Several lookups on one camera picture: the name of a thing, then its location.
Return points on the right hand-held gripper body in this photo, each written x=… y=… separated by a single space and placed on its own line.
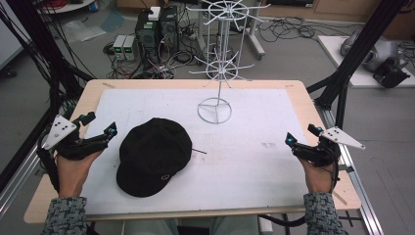
x=326 y=147

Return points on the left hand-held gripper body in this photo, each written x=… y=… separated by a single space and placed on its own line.
x=62 y=130

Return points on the person's right hand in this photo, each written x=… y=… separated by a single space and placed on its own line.
x=316 y=178

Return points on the person's left hand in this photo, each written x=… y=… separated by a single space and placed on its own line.
x=74 y=176

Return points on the black cap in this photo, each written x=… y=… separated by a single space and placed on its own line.
x=153 y=156

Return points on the white table mat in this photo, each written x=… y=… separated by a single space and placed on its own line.
x=241 y=163

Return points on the grey power supply unit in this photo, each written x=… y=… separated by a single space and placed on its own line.
x=129 y=48
x=118 y=47

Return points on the white floor board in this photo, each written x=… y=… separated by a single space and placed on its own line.
x=332 y=52

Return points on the clear plastic sheet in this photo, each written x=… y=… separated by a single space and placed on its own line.
x=83 y=31

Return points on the thin dark stick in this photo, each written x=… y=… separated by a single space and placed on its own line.
x=199 y=151

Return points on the black device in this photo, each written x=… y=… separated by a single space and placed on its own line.
x=390 y=75

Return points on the black computer tower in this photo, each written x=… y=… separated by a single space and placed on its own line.
x=169 y=29
x=147 y=37

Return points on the grey rounded device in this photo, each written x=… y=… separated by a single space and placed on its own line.
x=380 y=52

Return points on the white table leg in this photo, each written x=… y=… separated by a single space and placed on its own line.
x=256 y=42

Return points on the small white box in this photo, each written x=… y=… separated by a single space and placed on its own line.
x=154 y=13

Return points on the aluminium rail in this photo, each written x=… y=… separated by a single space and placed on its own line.
x=359 y=196
x=16 y=189

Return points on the black metal frame post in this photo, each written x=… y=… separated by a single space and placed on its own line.
x=36 y=36
x=359 y=52

